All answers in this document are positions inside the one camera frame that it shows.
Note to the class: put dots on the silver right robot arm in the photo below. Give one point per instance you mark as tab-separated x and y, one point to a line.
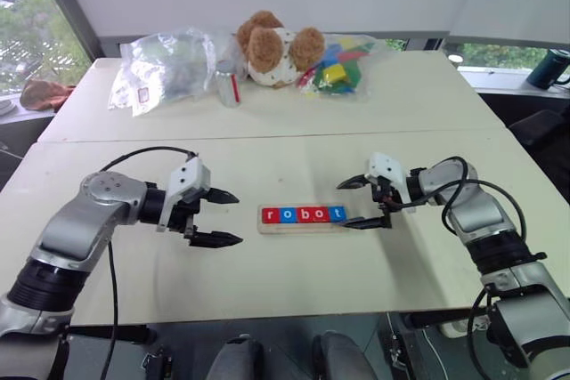
472	215

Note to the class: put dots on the blue letter tile o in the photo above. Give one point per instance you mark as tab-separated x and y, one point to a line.
287	215

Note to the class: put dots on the bag of coloured blocks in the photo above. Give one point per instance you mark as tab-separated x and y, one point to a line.
340	70

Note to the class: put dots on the dark green mug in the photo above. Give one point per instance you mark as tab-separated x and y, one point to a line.
545	68

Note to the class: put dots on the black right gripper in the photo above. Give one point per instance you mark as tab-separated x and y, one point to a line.
384	195

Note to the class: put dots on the red letter tile b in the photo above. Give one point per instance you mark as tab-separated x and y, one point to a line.
304	215

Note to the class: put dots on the paper cup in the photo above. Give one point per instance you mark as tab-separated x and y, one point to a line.
454	61

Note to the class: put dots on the red letter tile o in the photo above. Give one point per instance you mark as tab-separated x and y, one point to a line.
320	214

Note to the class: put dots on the clear plastic bag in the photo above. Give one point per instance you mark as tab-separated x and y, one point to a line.
160	68

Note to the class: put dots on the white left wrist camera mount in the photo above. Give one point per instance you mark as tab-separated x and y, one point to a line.
187	177

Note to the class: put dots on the black window pillar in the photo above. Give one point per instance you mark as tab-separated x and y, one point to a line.
67	2

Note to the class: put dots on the white shoe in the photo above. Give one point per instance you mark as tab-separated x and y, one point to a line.
452	329

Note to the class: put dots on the brown and white plush toy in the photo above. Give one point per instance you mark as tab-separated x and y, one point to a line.
267	50

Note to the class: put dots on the red letter tile r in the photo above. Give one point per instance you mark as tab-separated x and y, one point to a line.
271	215

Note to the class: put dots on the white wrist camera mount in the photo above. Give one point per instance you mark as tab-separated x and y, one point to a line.
387	166
187	177

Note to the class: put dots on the wooden letter tray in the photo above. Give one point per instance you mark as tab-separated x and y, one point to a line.
303	228

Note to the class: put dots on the silver can with red label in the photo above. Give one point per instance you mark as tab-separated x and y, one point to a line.
228	86

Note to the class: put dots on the black table frame bar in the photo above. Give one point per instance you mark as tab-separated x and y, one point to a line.
111	334

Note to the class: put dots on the stack of flat white items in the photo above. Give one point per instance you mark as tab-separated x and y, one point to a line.
6	107

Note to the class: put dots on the reddish brown cloth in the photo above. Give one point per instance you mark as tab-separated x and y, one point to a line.
44	95

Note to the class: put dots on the black chair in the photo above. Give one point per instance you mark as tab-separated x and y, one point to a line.
541	131

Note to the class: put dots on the blue letter tile t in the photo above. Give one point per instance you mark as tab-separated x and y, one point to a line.
337	214

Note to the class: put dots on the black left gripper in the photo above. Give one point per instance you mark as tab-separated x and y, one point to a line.
182	217

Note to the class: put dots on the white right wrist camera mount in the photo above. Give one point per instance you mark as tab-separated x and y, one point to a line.
387	166

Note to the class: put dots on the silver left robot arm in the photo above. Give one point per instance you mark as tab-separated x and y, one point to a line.
75	228

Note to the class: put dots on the dark rounded shape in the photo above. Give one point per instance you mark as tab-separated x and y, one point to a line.
343	358
236	360

